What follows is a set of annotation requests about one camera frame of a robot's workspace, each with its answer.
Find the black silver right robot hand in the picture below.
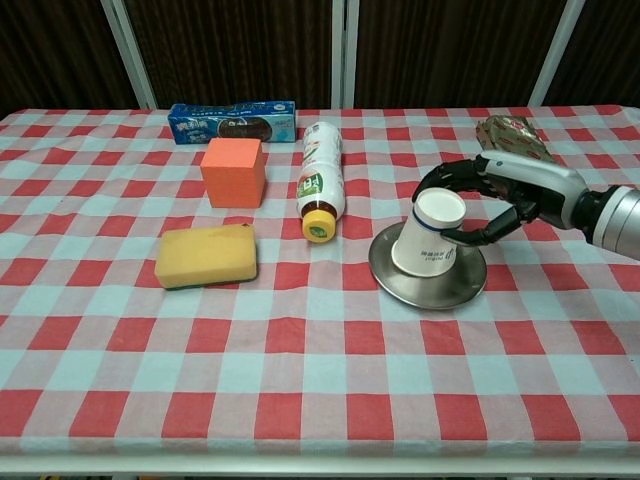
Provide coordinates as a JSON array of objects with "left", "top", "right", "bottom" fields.
[{"left": 410, "top": 149, "right": 590, "bottom": 247}]

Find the white paper cup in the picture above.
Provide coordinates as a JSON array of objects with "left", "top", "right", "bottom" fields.
[{"left": 390, "top": 187, "right": 468, "bottom": 278}]

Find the round metal plate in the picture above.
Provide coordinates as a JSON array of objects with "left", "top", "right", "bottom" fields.
[{"left": 367, "top": 219, "right": 489, "bottom": 312}]

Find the gold foil snack packet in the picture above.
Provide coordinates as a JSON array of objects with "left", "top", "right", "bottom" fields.
[{"left": 474, "top": 114, "right": 557, "bottom": 165}]

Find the white bottle with yellow cap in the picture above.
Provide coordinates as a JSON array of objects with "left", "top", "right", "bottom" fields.
[{"left": 295, "top": 121, "right": 347, "bottom": 246}]

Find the red white checkered tablecloth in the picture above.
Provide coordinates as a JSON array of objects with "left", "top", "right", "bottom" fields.
[{"left": 0, "top": 104, "right": 640, "bottom": 457}]

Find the orange foam cube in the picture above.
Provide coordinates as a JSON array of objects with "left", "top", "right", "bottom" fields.
[{"left": 199, "top": 137, "right": 266, "bottom": 209}]

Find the blue cookie box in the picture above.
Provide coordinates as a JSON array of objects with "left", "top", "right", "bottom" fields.
[{"left": 167, "top": 100, "right": 298, "bottom": 146}]

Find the yellow sponge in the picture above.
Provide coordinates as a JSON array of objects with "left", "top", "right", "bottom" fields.
[{"left": 153, "top": 223, "right": 259, "bottom": 290}]

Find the white metal frame post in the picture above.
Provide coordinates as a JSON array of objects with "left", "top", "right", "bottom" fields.
[
  {"left": 99, "top": 0, "right": 159, "bottom": 110},
  {"left": 330, "top": 0, "right": 360, "bottom": 110},
  {"left": 527, "top": 0, "right": 587, "bottom": 107}
]

